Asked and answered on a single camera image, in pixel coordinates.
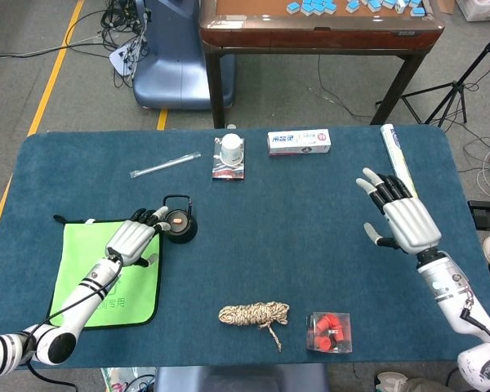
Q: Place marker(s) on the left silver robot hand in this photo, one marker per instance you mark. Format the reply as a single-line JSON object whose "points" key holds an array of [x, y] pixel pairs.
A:
{"points": [[130, 241]]}

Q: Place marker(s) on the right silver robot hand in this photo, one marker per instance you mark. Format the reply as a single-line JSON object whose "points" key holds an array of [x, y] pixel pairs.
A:
{"points": [[412, 226]]}

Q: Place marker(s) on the black teapot lid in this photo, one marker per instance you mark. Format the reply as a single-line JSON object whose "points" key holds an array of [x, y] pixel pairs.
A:
{"points": [[183, 226]]}

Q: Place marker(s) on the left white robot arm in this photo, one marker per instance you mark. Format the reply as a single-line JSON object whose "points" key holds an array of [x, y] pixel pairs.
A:
{"points": [[81, 294]]}

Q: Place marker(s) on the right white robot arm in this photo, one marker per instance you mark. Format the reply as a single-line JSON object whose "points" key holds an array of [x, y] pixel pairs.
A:
{"points": [[445, 286]]}

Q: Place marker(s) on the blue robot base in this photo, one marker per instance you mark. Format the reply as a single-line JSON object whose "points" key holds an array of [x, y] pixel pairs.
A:
{"points": [[175, 61]]}

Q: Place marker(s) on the black cast iron teapot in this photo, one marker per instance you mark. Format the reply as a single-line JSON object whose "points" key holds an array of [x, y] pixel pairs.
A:
{"points": [[188, 239]]}

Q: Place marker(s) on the green cleaning cloth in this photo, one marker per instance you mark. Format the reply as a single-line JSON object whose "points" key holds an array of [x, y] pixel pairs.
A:
{"points": [[85, 245]]}

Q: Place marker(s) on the black foot pedal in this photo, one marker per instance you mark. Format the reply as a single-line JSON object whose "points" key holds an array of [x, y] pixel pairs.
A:
{"points": [[486, 216]]}

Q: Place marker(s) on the straw in clear wrapper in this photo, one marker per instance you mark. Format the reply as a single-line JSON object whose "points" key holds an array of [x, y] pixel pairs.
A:
{"points": [[165, 164]]}

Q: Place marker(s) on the white wrapped roll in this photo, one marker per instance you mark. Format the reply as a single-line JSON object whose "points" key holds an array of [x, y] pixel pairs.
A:
{"points": [[392, 143]]}

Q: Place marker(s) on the blue felt table mat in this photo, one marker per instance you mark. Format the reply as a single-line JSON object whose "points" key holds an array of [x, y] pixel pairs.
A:
{"points": [[290, 224]]}

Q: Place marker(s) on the clear box of red caps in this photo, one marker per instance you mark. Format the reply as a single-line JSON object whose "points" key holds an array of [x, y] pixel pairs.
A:
{"points": [[328, 331]]}

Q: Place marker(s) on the white paper cup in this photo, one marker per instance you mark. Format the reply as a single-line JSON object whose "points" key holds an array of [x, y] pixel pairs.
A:
{"points": [[231, 149]]}

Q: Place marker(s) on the printed plastic bag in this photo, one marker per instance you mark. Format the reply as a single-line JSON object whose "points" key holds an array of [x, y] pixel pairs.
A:
{"points": [[114, 379]]}

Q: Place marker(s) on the white toothpaste box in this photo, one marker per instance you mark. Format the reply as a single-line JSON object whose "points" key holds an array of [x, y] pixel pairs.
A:
{"points": [[298, 143]]}

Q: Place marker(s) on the black tripod stand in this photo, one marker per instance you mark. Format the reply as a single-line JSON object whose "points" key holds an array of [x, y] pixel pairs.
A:
{"points": [[455, 87]]}

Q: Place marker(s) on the white sneaker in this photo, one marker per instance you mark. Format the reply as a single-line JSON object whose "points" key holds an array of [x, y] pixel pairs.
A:
{"points": [[392, 381]]}

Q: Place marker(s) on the blue robot chest base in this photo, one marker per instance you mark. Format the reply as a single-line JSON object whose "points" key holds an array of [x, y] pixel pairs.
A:
{"points": [[241, 379]]}

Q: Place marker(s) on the white power strip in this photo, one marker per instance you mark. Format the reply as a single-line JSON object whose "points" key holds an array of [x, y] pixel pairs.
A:
{"points": [[120, 61]]}

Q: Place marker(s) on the brown mahjong table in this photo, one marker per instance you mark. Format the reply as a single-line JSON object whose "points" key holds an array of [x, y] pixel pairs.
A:
{"points": [[310, 36]]}

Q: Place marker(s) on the blue mahjong tile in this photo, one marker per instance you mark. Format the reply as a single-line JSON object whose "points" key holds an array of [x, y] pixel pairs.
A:
{"points": [[330, 6], [294, 7], [318, 7], [417, 11], [351, 5], [307, 7]]}

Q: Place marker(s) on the white face-up mahjong tile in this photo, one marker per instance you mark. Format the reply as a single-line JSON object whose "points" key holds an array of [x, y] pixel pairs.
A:
{"points": [[401, 6]]}

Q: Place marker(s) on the cardboard box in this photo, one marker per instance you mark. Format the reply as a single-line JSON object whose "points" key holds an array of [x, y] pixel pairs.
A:
{"points": [[445, 5]]}

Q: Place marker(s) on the white storage box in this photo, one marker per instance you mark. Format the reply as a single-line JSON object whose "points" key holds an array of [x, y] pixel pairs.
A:
{"points": [[482, 10]]}

